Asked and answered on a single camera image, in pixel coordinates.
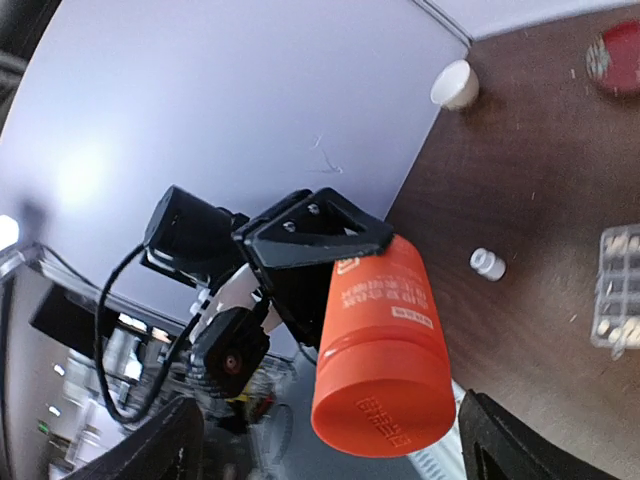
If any white ceramic bowl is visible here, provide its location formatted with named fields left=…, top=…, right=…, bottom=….
left=430, top=59, right=480, bottom=111

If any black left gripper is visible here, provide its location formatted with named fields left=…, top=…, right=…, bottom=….
left=142, top=185, right=394, bottom=348

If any small white dropper bottle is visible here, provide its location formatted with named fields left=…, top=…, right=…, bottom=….
left=469, top=248, right=506, bottom=282

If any red floral plate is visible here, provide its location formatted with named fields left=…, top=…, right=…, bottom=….
left=585, top=19, right=639, bottom=96

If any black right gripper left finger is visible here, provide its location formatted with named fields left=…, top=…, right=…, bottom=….
left=67, top=397, right=204, bottom=480

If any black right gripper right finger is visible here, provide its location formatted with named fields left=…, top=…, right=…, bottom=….
left=458, top=390, right=612, bottom=480

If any clear plastic pill organizer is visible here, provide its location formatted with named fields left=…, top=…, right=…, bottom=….
left=590, top=224, right=640, bottom=360

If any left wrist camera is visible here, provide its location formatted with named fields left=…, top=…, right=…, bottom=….
left=187, top=264, right=282, bottom=399

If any orange pill bottle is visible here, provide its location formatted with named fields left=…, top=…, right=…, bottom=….
left=311, top=236, right=456, bottom=458

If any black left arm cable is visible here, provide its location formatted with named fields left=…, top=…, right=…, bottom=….
left=92, top=244, right=211, bottom=426

